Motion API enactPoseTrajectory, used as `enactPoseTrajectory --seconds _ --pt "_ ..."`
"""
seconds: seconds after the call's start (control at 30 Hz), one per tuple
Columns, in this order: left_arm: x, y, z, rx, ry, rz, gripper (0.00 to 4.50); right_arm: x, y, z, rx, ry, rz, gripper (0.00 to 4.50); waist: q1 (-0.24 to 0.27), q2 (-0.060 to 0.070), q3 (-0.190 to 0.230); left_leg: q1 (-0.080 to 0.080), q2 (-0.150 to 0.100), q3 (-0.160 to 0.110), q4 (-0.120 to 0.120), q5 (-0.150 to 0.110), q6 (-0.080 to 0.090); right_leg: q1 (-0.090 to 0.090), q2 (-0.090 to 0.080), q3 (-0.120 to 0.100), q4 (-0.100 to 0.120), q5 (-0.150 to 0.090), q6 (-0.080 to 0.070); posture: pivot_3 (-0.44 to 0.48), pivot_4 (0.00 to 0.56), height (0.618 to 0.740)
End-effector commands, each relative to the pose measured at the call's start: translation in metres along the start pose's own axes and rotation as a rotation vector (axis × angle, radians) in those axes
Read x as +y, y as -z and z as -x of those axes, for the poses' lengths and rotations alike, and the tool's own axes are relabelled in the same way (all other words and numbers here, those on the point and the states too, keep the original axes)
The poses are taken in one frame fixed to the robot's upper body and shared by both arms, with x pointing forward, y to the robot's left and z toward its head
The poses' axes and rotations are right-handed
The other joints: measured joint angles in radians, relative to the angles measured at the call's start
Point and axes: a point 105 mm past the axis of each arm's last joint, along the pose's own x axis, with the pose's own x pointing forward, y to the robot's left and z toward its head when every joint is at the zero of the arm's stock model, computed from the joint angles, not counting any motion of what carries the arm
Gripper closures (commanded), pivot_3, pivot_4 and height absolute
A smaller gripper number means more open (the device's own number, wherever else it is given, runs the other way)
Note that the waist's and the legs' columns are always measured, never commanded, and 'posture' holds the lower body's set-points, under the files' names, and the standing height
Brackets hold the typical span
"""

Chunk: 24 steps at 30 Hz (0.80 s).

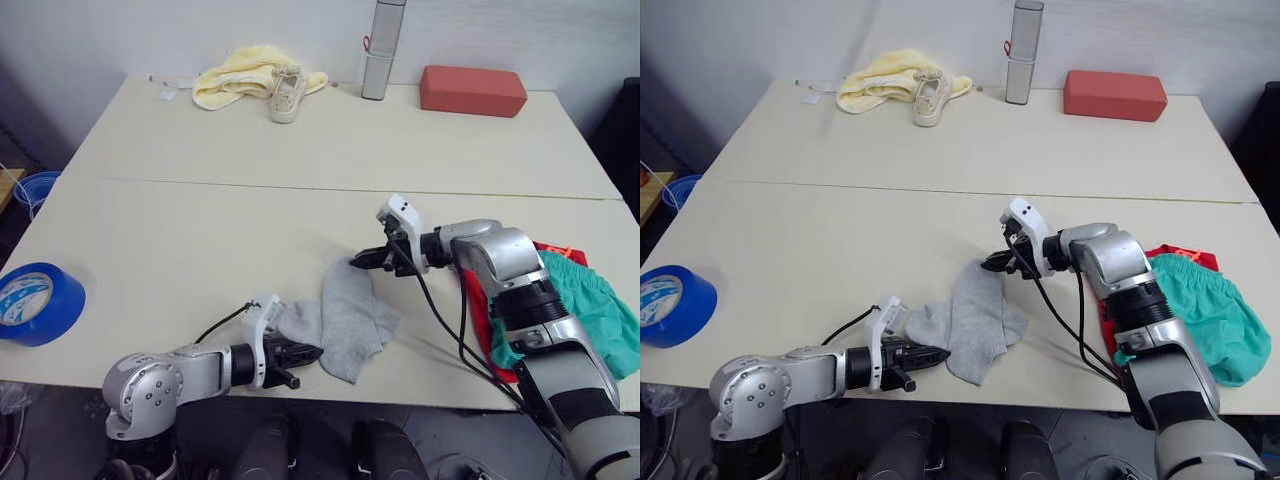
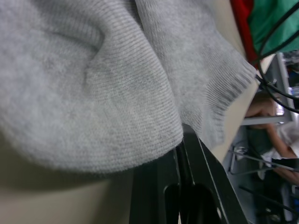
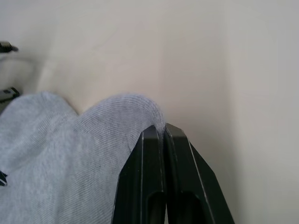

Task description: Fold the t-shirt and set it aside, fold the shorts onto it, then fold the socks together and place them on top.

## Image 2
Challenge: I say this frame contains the person in white shirt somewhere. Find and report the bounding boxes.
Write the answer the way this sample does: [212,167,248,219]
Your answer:
[244,97,299,179]

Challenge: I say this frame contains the grey knit sock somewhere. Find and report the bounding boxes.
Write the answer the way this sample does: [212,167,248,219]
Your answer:
[135,0,257,150]
[0,0,183,181]

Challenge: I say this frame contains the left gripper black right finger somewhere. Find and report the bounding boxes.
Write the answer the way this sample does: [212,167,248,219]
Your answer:
[179,123,243,224]

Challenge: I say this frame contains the green shorts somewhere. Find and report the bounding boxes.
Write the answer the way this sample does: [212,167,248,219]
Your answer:
[247,0,299,56]

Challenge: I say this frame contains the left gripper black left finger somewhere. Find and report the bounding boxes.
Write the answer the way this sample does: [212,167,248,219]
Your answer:
[130,147,182,224]

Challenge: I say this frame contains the red t-shirt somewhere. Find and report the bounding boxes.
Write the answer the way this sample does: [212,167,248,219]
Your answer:
[229,0,259,69]

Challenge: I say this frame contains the thin black cable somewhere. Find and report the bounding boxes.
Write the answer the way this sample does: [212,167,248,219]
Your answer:
[253,0,299,113]

